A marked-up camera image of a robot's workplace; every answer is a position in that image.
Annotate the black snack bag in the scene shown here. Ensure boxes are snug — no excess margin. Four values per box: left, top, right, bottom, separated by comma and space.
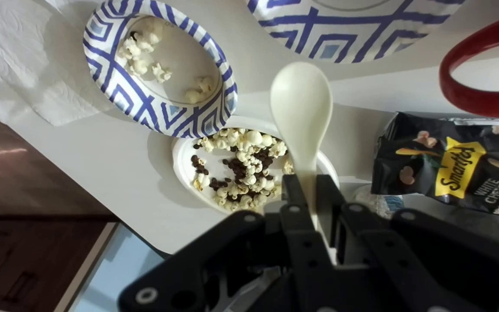
371, 113, 499, 215

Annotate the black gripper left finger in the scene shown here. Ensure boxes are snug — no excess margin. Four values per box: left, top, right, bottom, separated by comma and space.
118, 175, 343, 312

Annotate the white plate with popcorn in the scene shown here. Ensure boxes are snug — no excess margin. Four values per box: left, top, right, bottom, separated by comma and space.
172, 116, 342, 217

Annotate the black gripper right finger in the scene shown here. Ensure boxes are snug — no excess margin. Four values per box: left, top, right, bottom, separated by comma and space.
316, 175, 499, 312

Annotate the large white paper towel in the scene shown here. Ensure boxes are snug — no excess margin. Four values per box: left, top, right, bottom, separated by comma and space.
0, 0, 111, 127

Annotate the dark bench seat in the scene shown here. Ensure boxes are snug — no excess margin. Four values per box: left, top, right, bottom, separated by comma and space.
0, 123, 116, 312

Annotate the white mug red handle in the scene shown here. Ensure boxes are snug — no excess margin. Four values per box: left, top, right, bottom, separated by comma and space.
439, 19, 499, 118

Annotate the near blue patterned bowl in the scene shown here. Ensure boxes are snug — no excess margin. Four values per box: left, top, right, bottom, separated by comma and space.
83, 0, 238, 139

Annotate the far blue patterned bowl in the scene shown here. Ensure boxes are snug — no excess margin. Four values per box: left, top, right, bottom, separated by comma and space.
245, 0, 466, 64

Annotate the cream plastic spoon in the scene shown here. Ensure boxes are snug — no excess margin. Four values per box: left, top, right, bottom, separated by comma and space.
271, 63, 333, 226

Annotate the blue patterned bowl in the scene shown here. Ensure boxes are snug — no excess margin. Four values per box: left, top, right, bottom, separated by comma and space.
83, 0, 238, 139
245, 0, 466, 64

